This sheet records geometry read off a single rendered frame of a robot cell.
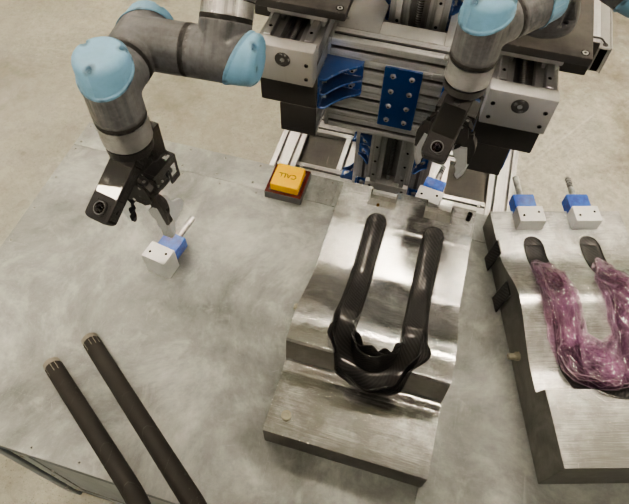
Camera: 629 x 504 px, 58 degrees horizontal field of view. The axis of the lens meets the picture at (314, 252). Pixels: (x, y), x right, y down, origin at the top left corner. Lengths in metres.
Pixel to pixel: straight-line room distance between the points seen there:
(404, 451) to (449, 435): 0.11
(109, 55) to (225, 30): 0.15
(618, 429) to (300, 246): 0.63
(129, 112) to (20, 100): 2.07
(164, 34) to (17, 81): 2.16
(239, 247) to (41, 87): 1.91
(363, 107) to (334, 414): 0.81
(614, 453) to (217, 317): 0.68
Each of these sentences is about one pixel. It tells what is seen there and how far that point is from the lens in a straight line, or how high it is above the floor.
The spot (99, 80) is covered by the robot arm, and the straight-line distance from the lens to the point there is 0.80.
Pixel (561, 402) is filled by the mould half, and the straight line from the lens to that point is 0.97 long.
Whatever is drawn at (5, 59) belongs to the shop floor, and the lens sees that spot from 3.14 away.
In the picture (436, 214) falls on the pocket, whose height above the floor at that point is 0.86.
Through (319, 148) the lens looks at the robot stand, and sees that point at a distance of 2.12.
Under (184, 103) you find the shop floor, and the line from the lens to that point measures 2.65.
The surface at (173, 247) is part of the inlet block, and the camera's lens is 1.12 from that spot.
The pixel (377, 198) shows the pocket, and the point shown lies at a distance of 1.14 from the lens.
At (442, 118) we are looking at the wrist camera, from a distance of 1.00.
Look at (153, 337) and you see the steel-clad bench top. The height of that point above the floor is 0.80.
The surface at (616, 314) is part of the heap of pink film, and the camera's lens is 1.08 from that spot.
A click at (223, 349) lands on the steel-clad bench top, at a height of 0.80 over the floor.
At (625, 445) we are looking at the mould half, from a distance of 0.99.
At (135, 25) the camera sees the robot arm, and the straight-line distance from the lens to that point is 0.88.
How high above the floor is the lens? 1.76
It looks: 57 degrees down
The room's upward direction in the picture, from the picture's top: 2 degrees clockwise
